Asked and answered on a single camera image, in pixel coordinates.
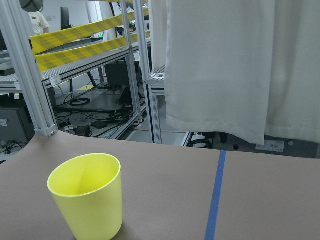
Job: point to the brown paper table mat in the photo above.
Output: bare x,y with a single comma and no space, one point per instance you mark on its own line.
169,192

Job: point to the yellow black hazard tape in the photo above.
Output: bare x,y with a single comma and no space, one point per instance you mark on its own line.
58,48

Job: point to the white hanging curtain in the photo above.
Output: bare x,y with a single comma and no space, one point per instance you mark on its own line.
249,68

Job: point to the yellow plastic cup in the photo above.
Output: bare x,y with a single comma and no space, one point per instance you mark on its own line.
88,192

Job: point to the aluminium frame post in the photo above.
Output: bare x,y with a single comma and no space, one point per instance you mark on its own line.
16,27

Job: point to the person in beige shirt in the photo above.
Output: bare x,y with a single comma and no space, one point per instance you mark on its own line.
39,23

